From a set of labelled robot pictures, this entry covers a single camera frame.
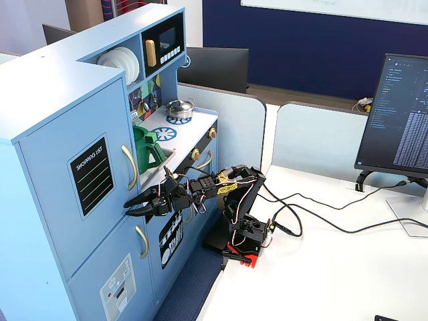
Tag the whiteboard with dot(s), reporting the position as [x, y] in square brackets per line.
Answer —
[334, 6]

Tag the yellow and white small items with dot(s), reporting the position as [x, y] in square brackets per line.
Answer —
[364, 104]

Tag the gold oven knob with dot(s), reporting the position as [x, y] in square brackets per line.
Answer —
[195, 154]
[212, 133]

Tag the small metal ladle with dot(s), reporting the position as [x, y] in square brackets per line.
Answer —
[146, 106]

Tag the dark banner with red lines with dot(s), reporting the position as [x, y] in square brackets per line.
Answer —
[133, 5]

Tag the brown wooden panel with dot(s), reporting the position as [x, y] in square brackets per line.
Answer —
[83, 15]

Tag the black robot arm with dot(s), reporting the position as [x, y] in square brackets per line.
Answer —
[247, 187]

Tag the green plastic pitcher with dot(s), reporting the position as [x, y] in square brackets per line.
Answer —
[142, 150]

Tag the black monitor back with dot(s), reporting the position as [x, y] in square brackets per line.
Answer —
[217, 67]
[55, 33]

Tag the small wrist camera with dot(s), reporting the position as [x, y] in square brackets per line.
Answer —
[170, 179]

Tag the fridge door with dispenser print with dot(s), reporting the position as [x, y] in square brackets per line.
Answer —
[87, 274]

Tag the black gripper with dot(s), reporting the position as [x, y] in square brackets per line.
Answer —
[160, 203]

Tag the small black flat device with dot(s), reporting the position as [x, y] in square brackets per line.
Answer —
[384, 318]

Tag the black bracket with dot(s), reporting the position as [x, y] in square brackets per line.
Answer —
[361, 180]

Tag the black toy microwave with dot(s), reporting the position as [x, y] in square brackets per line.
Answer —
[167, 41]

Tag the navy blue partition board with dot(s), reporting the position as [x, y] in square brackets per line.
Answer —
[301, 50]

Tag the light blue desk divider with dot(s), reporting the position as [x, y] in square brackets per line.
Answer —
[317, 140]
[234, 127]

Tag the white plate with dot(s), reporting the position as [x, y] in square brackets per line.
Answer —
[137, 65]
[131, 67]
[110, 60]

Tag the light blue toy kitchen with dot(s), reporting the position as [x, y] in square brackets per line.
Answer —
[50, 67]

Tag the black flat plate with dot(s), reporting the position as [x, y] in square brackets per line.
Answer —
[215, 242]

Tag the cabinet door with black sticker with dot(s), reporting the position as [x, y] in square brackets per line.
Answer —
[157, 267]

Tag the white monitor stand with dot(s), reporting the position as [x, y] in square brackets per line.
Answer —
[411, 220]

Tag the fridge door with shopping list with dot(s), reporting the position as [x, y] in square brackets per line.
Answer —
[50, 174]

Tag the black table clamp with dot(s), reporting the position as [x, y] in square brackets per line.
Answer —
[235, 257]

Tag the red robot base mount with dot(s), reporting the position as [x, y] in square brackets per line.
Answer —
[250, 259]

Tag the small metal pot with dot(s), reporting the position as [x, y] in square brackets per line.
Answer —
[184, 114]

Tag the toy oven door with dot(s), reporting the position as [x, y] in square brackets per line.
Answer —
[214, 157]

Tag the monitor showing code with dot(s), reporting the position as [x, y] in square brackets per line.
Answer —
[401, 117]

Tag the silver toy sink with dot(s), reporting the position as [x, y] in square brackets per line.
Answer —
[168, 156]

